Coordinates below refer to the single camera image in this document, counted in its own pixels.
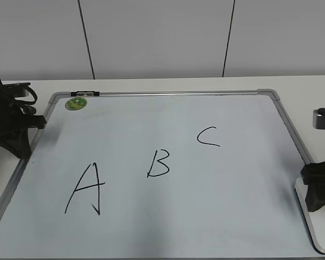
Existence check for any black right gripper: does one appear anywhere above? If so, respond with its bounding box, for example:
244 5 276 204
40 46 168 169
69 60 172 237
301 161 325 212

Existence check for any silver black arm base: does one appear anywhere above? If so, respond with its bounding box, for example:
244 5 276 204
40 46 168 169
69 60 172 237
313 108 325 130

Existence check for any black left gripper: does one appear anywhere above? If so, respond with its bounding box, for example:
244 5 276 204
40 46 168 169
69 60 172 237
0 103 46 159

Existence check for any whiteboard with aluminium frame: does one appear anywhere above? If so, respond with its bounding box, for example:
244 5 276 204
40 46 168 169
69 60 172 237
0 89 325 259

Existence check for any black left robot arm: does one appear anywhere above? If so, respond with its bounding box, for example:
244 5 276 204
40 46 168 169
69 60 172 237
0 79 325 212

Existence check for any green round magnet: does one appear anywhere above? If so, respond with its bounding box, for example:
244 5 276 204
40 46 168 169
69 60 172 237
65 97 88 111

